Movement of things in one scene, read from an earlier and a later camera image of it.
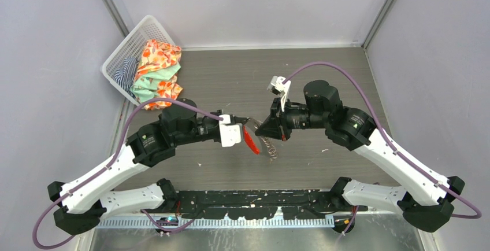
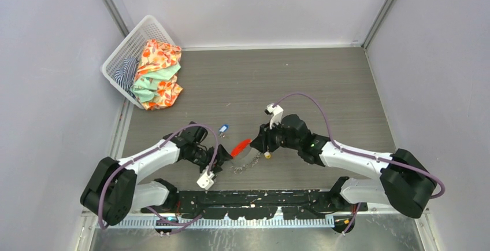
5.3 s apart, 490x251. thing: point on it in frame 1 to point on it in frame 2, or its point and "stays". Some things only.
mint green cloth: (145, 86) stays
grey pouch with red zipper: (256, 141) to (238, 148)
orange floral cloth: (157, 55) stays
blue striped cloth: (124, 77) stays
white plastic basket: (148, 29) stays
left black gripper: (238, 120) to (221, 157)
